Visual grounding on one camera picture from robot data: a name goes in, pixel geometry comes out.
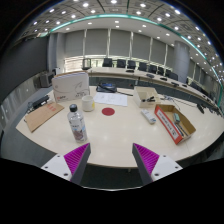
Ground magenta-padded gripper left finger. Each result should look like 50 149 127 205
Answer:
40 142 92 186

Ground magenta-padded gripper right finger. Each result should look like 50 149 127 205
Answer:
131 142 184 186

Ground clear plastic water bottle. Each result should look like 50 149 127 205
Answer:
66 103 89 144

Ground brown cardboard box red edge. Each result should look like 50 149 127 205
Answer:
153 104 197 145

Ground small white carton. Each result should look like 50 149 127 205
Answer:
140 108 158 125

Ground black pens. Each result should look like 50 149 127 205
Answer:
174 121 186 137

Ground teal small item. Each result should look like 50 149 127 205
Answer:
172 112 181 124

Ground brown paper envelope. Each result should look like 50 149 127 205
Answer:
24 101 65 133

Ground white ceramic cup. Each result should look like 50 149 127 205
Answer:
81 95 96 113

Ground flat round red coaster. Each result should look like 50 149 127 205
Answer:
101 107 116 117

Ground white open organizer box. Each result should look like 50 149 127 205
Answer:
132 86 162 109

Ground black flat device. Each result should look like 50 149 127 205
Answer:
27 95 50 111

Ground white printed paper sheet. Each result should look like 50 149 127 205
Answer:
93 91 129 108

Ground white paper ream box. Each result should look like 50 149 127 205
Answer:
51 70 91 103

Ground black desk phone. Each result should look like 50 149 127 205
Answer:
95 82 118 94

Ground long curved conference desk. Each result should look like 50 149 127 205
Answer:
87 66 218 108

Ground row of black office chairs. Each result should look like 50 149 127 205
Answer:
81 57 181 81

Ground round ceiling lights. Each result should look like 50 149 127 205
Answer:
31 0 223 76

